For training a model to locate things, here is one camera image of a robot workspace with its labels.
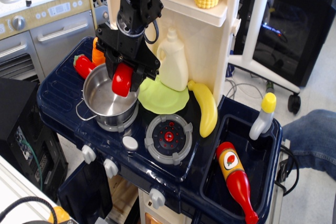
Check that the red toy sushi piece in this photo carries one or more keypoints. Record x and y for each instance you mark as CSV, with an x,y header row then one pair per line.
x,y
122,79

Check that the navy toy kitchen counter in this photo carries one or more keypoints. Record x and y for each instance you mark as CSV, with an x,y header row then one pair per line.
x,y
195,187

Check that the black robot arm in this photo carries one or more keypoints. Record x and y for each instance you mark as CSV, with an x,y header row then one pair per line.
x,y
134,16

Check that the red toy ketchup bottle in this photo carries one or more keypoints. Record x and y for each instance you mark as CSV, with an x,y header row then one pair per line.
x,y
236,179

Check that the cream toy detergent bottle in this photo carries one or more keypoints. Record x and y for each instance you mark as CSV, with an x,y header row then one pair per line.
x,y
173,70

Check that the grey stove knob left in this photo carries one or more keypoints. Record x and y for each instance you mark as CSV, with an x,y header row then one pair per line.
x,y
88,154

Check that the orange toy carrot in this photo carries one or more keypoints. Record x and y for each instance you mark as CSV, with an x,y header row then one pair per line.
x,y
98,57

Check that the green toy plate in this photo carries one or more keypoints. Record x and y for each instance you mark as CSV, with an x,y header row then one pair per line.
x,y
155,97

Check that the wooden toy kitchen background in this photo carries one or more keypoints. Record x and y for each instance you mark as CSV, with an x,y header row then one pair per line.
x,y
36,35

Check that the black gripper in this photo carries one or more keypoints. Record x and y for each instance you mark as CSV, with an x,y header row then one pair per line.
x,y
118,47

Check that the grey stove knob middle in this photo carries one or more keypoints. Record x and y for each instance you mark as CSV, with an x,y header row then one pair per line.
x,y
110,168

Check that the black computer case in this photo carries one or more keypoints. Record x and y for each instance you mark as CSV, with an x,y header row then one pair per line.
x,y
26,142

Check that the grey toy burner right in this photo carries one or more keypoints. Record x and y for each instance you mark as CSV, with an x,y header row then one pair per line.
x,y
168,139

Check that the grey toy faucet yellow cap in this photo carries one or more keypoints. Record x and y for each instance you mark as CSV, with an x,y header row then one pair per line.
x,y
264,120

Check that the grey round button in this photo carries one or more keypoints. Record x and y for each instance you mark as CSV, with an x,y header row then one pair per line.
x,y
130,143

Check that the grey stove knob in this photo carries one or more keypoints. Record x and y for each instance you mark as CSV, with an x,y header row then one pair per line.
x,y
88,154
110,168
157,198

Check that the stainless steel pot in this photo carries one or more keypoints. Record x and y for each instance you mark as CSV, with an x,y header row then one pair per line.
x,y
105,106

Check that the grey stove knob right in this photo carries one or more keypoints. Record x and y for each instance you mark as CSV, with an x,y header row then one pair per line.
x,y
157,198

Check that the grey toy burner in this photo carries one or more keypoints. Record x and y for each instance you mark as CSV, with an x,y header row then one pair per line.
x,y
121,126
168,139

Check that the person leg blue jeans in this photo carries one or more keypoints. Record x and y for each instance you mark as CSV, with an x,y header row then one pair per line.
x,y
312,141

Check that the cream toy kitchen shelf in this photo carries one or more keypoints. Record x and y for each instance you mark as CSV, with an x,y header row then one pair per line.
x,y
207,35

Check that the red toy pepper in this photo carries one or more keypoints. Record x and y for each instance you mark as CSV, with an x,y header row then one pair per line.
x,y
82,65

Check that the yellow toy banana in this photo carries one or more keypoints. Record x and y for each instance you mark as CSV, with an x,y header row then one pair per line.
x,y
208,107

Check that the grey toy burner left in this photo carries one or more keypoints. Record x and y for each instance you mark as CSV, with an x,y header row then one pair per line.
x,y
121,126

